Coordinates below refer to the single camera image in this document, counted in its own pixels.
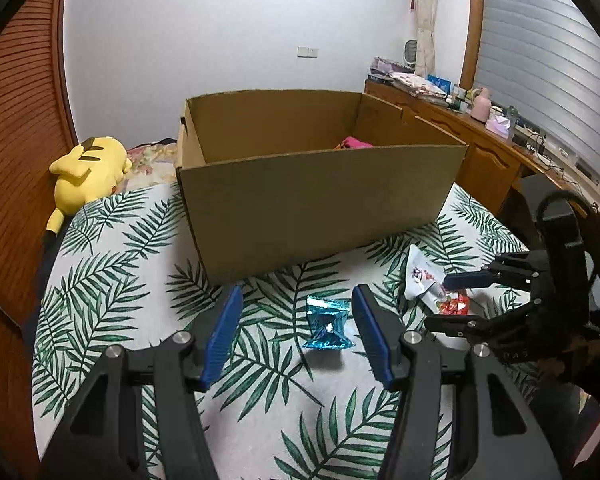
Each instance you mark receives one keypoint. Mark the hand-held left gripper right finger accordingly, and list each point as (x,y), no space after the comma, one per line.
(372,335)

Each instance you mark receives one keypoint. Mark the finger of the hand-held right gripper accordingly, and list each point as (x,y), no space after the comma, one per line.
(450,323)
(462,281)

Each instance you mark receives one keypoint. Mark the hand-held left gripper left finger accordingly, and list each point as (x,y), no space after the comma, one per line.
(225,340)

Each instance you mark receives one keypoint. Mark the white snack packet red print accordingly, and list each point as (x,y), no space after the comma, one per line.
(422,275)

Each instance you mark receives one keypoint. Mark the blue foil candy packet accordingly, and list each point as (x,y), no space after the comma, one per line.
(327,325)

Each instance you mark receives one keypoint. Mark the brown cardboard box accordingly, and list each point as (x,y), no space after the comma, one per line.
(305,210)

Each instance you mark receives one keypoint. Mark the leaf-print bed cover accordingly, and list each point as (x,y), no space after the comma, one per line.
(130,270)

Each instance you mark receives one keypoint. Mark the long wooden cabinet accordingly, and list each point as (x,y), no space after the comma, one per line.
(485,165)

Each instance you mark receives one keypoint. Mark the pink tissue box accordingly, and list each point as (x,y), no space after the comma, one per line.
(498,126)

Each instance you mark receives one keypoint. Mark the pink snack packet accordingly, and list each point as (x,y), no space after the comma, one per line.
(352,142)

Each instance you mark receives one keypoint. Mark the pink bottle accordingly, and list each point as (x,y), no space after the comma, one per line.
(481,105)

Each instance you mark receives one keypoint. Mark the floral blanket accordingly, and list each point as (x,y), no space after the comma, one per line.
(152,165)

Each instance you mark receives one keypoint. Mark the small blue pack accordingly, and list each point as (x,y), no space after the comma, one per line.
(437,83)

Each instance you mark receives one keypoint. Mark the pile of folded cloths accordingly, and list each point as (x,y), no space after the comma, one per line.
(410,82)

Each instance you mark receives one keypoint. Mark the grey window blinds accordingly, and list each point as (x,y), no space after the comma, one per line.
(530,60)

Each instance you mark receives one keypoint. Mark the yellow plush toy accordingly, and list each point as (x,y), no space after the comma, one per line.
(85,170)

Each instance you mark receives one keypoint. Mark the small white fan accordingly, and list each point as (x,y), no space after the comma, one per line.
(410,52)

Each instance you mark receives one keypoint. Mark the cream curtain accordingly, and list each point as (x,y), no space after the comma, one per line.
(425,20)

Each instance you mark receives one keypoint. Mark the wooden louvred wardrobe door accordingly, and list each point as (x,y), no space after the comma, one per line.
(15,160)

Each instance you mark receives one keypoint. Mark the white wall switch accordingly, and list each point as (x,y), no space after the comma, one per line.
(307,52)

